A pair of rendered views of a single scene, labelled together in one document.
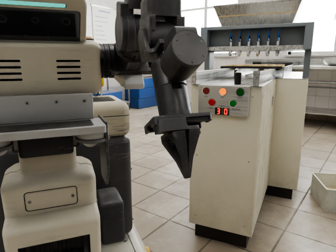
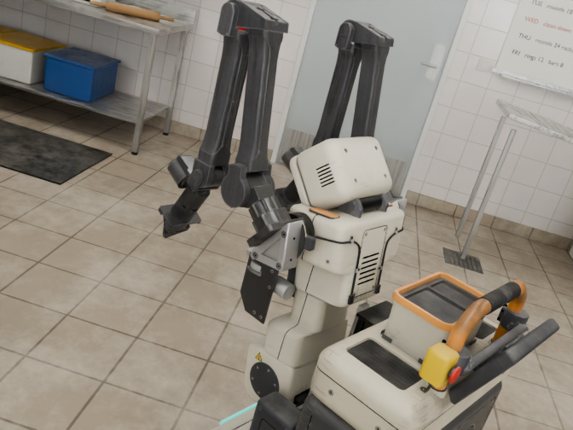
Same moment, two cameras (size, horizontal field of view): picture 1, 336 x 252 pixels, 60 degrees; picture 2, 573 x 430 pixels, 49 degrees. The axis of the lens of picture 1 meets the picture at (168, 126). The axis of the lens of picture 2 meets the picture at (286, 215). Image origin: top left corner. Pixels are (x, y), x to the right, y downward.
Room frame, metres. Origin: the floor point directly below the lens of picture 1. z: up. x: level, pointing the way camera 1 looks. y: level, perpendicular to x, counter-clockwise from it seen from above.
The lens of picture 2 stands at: (1.86, -0.56, 1.51)
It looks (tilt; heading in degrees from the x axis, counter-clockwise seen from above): 22 degrees down; 148
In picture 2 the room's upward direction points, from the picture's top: 15 degrees clockwise
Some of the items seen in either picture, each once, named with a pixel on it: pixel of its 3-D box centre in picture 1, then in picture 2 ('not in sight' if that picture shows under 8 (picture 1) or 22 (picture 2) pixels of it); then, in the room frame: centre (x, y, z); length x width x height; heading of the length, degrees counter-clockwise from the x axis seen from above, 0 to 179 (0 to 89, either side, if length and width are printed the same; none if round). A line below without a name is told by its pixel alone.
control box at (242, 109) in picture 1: (223, 100); not in sight; (1.36, -0.26, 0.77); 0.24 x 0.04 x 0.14; 65
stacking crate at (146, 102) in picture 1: (141, 101); not in sight; (6.17, 0.56, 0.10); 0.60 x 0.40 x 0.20; 142
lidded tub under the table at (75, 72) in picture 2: not in sight; (82, 74); (-2.83, 0.32, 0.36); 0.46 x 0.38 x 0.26; 146
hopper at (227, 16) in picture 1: (257, 16); not in sight; (2.14, -0.63, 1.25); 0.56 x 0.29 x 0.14; 65
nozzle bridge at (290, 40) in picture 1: (255, 52); not in sight; (2.14, -0.63, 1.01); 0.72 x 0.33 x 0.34; 65
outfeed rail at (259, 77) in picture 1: (276, 71); not in sight; (2.19, -0.80, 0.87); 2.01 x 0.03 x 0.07; 155
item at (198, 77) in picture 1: (237, 70); not in sight; (2.31, -0.54, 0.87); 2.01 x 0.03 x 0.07; 155
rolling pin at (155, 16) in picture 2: not in sight; (133, 11); (-2.52, 0.54, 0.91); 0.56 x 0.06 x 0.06; 83
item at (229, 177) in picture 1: (236, 146); not in sight; (1.69, -0.41, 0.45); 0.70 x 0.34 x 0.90; 155
